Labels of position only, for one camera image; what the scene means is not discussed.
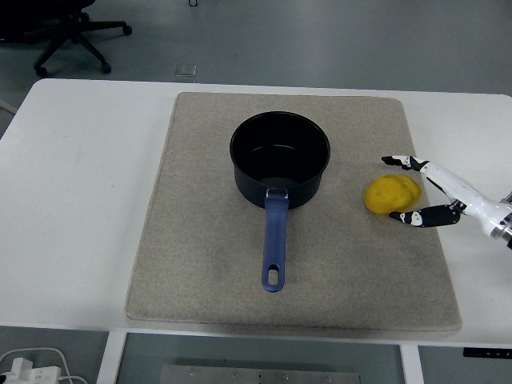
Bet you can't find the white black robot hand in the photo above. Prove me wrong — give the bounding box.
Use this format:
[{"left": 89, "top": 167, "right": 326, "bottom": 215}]
[{"left": 381, "top": 154, "right": 512, "bottom": 238}]

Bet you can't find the black table control panel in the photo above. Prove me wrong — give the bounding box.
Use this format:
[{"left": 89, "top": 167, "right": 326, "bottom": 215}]
[{"left": 463, "top": 348, "right": 506, "bottom": 358}]

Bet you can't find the white table leg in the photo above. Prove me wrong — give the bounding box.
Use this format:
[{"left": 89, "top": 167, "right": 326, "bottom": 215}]
[
  {"left": 97, "top": 331, "right": 127, "bottom": 384},
  {"left": 399, "top": 343, "right": 425, "bottom": 384}
]

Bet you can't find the beige fabric mat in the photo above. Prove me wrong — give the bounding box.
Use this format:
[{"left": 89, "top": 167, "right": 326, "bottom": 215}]
[{"left": 125, "top": 91, "right": 463, "bottom": 332}]

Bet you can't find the grey metal plate with screws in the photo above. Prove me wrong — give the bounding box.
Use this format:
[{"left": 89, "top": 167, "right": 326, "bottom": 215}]
[{"left": 160, "top": 364, "right": 362, "bottom": 384}]

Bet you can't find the black office chair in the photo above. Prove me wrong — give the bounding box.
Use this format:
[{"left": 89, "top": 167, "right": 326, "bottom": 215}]
[{"left": 0, "top": 0, "right": 133, "bottom": 78}]

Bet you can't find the white power strip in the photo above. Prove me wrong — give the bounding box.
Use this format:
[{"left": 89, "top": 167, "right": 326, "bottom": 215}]
[{"left": 0, "top": 357, "right": 62, "bottom": 384}]

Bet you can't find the blue pot with handle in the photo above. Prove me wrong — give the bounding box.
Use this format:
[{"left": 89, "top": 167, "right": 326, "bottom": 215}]
[{"left": 229, "top": 110, "right": 332, "bottom": 294}]

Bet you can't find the white power cable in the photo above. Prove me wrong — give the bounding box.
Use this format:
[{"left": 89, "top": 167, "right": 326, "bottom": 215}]
[{"left": 0, "top": 346, "right": 87, "bottom": 384}]

